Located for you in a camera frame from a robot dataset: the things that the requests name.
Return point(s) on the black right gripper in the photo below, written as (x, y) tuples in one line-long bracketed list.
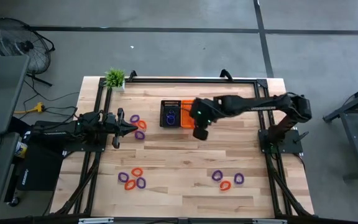
[(202, 115)]

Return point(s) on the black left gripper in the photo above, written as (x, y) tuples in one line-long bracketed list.
[(118, 130)]

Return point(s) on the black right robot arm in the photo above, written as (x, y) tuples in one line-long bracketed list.
[(259, 104)]

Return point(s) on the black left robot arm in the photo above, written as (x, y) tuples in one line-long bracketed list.
[(54, 132)]

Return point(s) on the orange plastic basket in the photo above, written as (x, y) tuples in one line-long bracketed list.
[(185, 123)]

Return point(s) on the black plastic basket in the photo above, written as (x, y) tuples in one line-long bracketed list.
[(163, 105)]

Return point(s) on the green plant in white pot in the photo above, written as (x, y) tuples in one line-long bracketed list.
[(114, 77)]

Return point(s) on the yellow power plug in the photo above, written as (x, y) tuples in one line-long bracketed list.
[(37, 108)]

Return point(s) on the black box with white logo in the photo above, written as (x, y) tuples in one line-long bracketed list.
[(42, 171)]

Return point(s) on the white yellow can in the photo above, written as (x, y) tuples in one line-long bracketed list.
[(20, 150)]

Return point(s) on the black floor fan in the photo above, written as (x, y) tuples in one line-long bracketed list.
[(26, 46)]

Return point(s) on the dark grey desk panel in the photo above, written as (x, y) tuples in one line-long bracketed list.
[(2, 93)]

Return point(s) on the black caster wheel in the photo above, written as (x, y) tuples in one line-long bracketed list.
[(13, 201)]

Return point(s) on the grey side desk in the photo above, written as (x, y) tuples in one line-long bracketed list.
[(2, 186)]

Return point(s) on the black metal stand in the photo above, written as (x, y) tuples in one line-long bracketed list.
[(354, 140)]

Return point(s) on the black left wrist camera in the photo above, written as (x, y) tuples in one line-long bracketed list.
[(110, 119)]

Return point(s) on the black aluminium table frame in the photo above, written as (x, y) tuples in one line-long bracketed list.
[(197, 80)]

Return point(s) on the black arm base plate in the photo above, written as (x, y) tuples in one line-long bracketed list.
[(85, 147), (291, 144)]

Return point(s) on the black curved frame brace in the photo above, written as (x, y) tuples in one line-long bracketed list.
[(226, 74), (132, 75)]

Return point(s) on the silver metal bracket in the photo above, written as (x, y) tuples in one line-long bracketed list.
[(269, 221), (95, 221)]

